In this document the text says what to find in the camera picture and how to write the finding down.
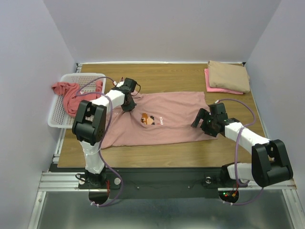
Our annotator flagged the dusty pink graphic t-shirt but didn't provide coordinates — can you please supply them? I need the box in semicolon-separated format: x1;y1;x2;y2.
102;92;213;149

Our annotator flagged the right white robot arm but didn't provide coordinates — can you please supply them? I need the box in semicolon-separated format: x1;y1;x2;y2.
191;101;293;187

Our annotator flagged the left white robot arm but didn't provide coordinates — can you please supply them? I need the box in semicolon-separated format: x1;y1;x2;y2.
72;78;139;188

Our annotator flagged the folded bright pink t-shirt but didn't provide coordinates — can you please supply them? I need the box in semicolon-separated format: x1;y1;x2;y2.
204;68;243;95

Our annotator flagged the folded tan t-shirt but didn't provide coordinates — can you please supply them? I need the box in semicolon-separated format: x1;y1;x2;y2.
208;61;250;94

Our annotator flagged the red crumpled t-shirt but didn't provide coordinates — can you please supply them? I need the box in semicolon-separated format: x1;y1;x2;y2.
51;82;101;117

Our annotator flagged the white plastic laundry basket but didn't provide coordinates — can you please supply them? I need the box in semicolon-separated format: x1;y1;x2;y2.
48;73;104;129

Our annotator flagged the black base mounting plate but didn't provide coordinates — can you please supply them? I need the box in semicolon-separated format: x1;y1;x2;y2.
78;167;236;199

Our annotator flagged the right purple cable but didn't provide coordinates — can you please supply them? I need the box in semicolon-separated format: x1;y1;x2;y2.
215;99;264;206

